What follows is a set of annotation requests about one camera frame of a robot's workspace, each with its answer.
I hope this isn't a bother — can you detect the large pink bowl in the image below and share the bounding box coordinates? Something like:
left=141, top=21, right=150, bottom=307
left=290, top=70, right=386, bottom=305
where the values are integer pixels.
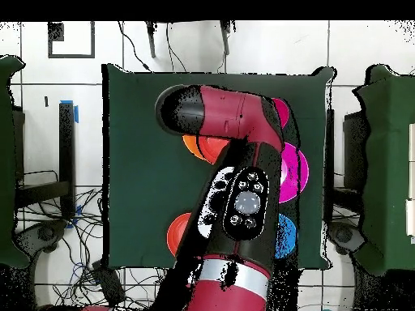
left=278, top=142, right=310, bottom=204

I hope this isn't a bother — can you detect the large orange bowl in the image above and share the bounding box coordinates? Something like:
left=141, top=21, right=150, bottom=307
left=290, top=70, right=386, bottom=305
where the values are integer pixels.
left=182, top=134, right=208, bottom=162

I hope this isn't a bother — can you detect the small crimson bowl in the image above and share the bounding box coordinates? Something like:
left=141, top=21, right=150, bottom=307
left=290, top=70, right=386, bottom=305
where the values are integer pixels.
left=271, top=97, right=290, bottom=130

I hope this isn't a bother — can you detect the black stand with blue tape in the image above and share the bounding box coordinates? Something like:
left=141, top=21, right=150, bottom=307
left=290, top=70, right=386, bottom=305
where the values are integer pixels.
left=14, top=100, right=79, bottom=221

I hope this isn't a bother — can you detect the tangle of cables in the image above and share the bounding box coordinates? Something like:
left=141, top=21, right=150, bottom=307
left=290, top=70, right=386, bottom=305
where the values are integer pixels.
left=15, top=187, right=169, bottom=311

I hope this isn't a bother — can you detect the thin black cable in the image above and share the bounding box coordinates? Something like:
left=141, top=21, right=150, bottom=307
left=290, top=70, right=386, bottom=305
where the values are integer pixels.
left=165, top=22, right=189, bottom=73
left=117, top=21, right=152, bottom=73

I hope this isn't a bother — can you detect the large blue bowl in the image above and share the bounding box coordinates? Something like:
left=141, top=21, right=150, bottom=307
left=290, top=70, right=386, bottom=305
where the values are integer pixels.
left=274, top=213, right=299, bottom=260

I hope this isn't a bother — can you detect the black square frame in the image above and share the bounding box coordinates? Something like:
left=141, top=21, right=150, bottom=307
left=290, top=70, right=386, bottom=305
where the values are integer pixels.
left=47, top=21, right=96, bottom=59

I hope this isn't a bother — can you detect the dark green tablecloth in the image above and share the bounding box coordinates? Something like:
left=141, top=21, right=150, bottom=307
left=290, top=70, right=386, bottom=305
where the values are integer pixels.
left=101, top=63, right=336, bottom=271

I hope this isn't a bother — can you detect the black power brick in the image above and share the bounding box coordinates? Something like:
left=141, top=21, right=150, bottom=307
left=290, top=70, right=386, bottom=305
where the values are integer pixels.
left=91, top=260, right=126, bottom=307

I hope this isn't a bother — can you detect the red-orange plastic bowl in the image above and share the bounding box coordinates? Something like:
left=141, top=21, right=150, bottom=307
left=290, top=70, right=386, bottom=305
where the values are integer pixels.
left=166, top=212, right=193, bottom=259
left=196, top=135, right=232, bottom=165

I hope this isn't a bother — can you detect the green cloth side table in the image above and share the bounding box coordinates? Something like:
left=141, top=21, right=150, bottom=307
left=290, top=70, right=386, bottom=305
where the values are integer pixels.
left=353, top=64, right=415, bottom=276
left=0, top=54, right=30, bottom=269

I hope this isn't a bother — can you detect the black tripod leg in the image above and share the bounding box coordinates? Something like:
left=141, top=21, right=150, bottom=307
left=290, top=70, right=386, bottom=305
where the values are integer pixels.
left=144, top=21, right=157, bottom=59
left=220, top=21, right=232, bottom=56

